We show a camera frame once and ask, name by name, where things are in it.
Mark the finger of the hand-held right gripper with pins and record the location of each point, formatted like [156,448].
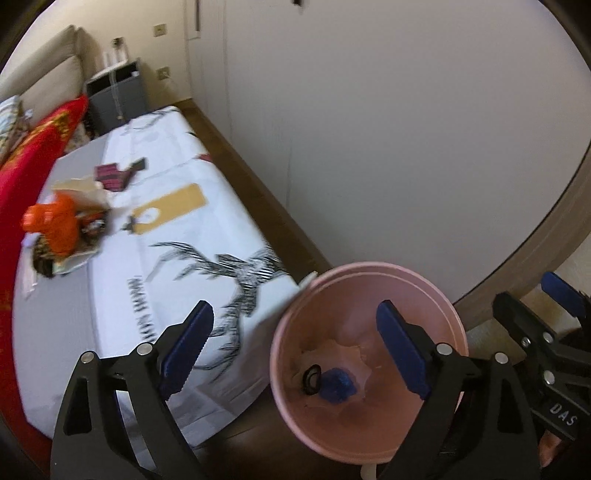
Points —
[561,288]
[512,314]

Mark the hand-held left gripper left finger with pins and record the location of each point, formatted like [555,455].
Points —
[187,350]

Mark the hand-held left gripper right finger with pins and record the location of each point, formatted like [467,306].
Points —
[401,355]

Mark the pink plastic bin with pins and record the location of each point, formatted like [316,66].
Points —
[351,429]

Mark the black red snack bag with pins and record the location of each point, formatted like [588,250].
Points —
[94,226]

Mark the person's right hand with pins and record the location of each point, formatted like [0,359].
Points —
[549,450]

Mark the blue crumpled wrapper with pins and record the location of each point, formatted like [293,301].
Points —
[339,387]

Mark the white grey printed cloth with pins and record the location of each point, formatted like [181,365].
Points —
[221,221]

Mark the yellow paper tag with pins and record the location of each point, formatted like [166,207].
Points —
[180,203]

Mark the orange plastic toy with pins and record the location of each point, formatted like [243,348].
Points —
[51,221]

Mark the maroon patterned box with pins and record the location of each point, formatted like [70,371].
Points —
[111,175]

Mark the small black box piece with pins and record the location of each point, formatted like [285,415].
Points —
[140,164]

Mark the beige paper bag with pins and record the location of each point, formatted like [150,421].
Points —
[83,187]

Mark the white wardrobe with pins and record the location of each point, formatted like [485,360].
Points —
[369,138]

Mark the red patterned blanket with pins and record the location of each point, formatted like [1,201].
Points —
[14,194]

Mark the grey nightstand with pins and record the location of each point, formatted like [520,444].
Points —
[115,101]

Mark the plaid quilt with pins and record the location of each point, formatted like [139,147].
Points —
[9,120]

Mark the white router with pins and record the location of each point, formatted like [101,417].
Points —
[113,55]

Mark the beige upholstered headboard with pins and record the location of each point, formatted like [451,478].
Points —
[46,78]

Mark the wall socket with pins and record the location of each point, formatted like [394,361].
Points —
[164,72]

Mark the wall switch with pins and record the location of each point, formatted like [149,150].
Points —
[160,30]

